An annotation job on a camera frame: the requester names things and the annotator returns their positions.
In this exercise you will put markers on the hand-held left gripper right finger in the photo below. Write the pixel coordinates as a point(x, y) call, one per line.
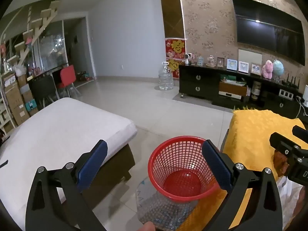
point(216, 166)

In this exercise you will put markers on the white power strip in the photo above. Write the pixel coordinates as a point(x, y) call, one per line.
point(286, 93)

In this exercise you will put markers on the light blue globe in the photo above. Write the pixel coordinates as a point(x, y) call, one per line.
point(278, 67)

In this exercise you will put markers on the clear plastic container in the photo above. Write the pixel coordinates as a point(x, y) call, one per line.
point(156, 211)

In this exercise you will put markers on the yellow framed picture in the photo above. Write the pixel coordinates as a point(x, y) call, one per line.
point(256, 68)

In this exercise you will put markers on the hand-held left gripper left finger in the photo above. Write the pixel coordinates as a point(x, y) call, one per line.
point(92, 166)

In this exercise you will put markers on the brown paper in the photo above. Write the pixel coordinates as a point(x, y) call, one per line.
point(280, 163)

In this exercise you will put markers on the white cylindrical device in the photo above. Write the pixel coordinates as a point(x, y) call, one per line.
point(306, 92)

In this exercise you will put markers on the small blue ornament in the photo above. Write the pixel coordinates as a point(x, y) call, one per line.
point(200, 60)

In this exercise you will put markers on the jars in cabinet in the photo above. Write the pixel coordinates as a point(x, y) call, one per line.
point(256, 89)

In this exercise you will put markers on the dark framed picture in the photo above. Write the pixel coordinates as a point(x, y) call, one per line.
point(220, 62)

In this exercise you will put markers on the yellow tablecloth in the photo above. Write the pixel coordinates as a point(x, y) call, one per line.
point(252, 137)

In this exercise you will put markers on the blue framed picture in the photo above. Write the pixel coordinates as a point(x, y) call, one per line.
point(232, 64)

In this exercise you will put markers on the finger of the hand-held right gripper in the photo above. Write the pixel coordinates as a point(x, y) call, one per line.
point(300, 132)
point(282, 144)

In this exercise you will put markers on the black television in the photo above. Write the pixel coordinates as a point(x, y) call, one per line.
point(267, 31)

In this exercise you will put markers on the brown wooden box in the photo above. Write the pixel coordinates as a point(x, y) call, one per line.
point(232, 86)

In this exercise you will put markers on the white set-top box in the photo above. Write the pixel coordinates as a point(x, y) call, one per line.
point(229, 95)

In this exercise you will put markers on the pink plush toy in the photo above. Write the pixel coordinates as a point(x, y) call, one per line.
point(267, 69)

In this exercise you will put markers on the black chair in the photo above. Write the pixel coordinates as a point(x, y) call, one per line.
point(43, 87)

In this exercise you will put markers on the white panel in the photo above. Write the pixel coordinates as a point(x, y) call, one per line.
point(250, 55)

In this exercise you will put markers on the clear water jug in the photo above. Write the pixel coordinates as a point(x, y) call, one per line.
point(166, 78)

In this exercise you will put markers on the white framed picture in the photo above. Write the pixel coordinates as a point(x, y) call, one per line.
point(243, 67)

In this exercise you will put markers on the white security camera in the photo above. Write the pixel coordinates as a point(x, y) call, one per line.
point(189, 58)

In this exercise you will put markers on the white paper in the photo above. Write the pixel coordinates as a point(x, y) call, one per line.
point(288, 204)

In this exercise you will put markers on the red festive poster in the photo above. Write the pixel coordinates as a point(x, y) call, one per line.
point(175, 48)

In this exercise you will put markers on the wooden staircase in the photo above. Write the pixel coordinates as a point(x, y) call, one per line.
point(36, 28)

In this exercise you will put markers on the black television cabinet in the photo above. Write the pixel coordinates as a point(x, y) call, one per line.
point(199, 84)

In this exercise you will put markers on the glass snow globe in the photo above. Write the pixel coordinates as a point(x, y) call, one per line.
point(211, 61)

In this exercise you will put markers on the stack of cardboard boxes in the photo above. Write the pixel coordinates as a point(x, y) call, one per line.
point(16, 101)

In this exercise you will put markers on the person's left hand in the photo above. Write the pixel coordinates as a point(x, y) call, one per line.
point(146, 226)

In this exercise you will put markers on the red chair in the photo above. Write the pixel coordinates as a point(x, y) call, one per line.
point(67, 75)

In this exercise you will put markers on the black router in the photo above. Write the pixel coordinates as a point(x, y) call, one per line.
point(290, 83)

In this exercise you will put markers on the red plastic mesh basket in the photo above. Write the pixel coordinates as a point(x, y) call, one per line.
point(182, 185)

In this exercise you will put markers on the dark brown bed frame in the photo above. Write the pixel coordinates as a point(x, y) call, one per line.
point(113, 170)

